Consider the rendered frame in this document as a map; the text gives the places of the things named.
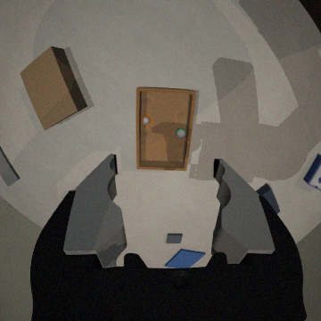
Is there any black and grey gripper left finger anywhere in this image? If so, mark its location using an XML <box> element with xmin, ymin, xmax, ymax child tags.
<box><xmin>30</xmin><ymin>154</ymin><xmax>127</xmax><ymax>321</ymax></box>

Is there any brown wooden ball-in-hole puzzle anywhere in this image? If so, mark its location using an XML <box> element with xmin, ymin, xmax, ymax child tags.
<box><xmin>136</xmin><ymin>87</ymin><xmax>196</xmax><ymax>171</ymax></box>

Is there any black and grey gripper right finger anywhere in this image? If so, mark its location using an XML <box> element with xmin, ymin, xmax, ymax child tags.
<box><xmin>211</xmin><ymin>159</ymin><xmax>307</xmax><ymax>321</ymax></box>

